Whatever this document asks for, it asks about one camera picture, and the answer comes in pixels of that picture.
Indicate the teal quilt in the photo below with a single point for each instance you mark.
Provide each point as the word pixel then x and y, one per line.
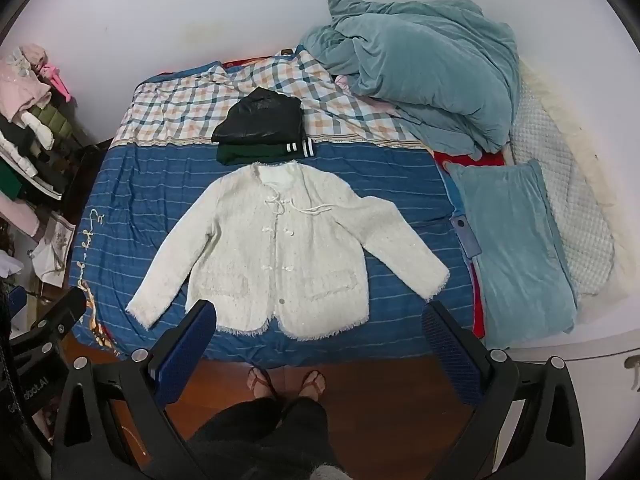
pixel 425 70

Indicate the person's right foot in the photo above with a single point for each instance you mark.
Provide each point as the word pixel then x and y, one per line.
pixel 312 385

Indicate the blue phone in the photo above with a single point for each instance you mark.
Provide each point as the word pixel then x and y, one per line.
pixel 465 235

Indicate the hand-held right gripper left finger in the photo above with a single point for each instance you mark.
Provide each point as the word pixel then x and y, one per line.
pixel 185 345

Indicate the blue and plaid bed sheet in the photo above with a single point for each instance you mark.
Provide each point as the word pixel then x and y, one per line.
pixel 125 200

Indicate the person's foot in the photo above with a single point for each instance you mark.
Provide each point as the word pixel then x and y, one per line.
pixel 260 385
pixel 312 385

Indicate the black leather jacket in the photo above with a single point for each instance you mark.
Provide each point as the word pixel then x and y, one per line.
pixel 260 120

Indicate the white tote bag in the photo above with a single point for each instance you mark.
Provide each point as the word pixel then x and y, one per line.
pixel 55 245

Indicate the white tweed jacket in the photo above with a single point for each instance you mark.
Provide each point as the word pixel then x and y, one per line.
pixel 280 250

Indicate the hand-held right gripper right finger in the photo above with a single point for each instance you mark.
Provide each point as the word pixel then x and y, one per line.
pixel 450 355

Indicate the teal pillow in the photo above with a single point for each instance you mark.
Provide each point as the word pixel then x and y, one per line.
pixel 515 250

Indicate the pink cloth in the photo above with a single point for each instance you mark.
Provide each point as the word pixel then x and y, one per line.
pixel 345 83

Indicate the person's left foot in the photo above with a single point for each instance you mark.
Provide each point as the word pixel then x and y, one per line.
pixel 260 385

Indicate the dark green striped garment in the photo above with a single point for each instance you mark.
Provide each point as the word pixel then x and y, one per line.
pixel 250 152

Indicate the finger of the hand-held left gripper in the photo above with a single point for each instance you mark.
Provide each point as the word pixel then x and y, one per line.
pixel 17 296
pixel 50 317

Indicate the pile of clothes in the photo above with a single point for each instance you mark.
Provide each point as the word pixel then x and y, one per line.
pixel 25 125

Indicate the white quilted mattress pad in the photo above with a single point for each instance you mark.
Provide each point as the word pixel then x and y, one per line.
pixel 560 170

